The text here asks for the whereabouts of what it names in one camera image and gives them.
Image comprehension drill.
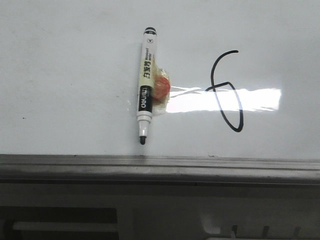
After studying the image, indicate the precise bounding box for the white black deli whiteboard marker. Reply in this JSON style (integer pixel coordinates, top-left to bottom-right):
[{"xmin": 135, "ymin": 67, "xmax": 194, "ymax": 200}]
[{"xmin": 136, "ymin": 26, "xmax": 171, "ymax": 145}]

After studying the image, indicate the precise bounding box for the white marker tray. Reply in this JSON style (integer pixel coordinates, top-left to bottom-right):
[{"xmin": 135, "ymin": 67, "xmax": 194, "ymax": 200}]
[{"xmin": 117, "ymin": 207, "xmax": 320, "ymax": 240}]

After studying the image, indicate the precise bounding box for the white whiteboard with aluminium frame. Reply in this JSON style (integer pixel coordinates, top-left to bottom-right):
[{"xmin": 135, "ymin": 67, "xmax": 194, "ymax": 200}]
[{"xmin": 0, "ymin": 0, "xmax": 320, "ymax": 185}]

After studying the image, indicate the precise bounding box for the white metal stand frame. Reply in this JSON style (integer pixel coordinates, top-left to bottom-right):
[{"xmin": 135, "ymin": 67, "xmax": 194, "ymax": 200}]
[{"xmin": 0, "ymin": 206, "xmax": 119, "ymax": 240}]

